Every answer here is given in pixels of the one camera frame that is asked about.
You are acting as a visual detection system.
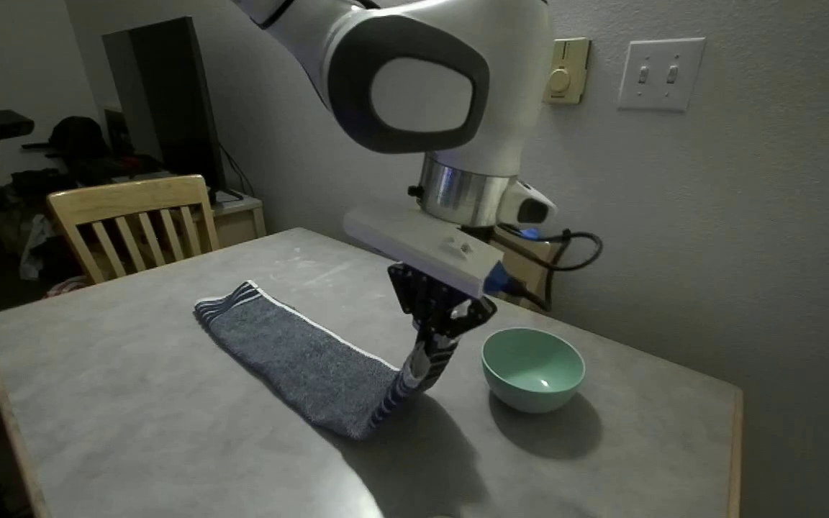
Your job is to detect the wooden chair with solid backrest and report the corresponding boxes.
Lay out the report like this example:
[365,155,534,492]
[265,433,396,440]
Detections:
[490,227,557,317]

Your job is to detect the beige wall thermostat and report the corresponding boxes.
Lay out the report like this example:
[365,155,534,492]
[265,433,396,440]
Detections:
[540,35,596,109]

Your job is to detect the mint green bowl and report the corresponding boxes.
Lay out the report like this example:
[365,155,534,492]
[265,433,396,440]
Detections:
[478,326,591,417]

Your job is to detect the white double light switch plate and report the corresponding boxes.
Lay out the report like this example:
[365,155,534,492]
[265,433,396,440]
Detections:
[616,35,710,115]

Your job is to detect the small light wooden cabinet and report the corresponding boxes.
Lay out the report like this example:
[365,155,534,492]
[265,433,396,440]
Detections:
[209,187,270,251]

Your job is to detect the black cable with blue connectors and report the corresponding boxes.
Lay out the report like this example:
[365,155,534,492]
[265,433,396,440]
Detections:
[475,225,606,312]

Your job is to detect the grey wrist camera bar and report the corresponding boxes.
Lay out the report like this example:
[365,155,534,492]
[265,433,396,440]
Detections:
[339,202,509,302]

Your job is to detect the wooden chair with spindle back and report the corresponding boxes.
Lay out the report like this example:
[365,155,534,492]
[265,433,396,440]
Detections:
[44,171,221,287]

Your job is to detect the grey towel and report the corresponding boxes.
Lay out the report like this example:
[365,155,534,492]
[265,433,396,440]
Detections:
[190,276,458,447]

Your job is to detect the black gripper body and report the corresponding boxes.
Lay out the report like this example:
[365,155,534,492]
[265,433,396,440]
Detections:
[385,260,500,339]

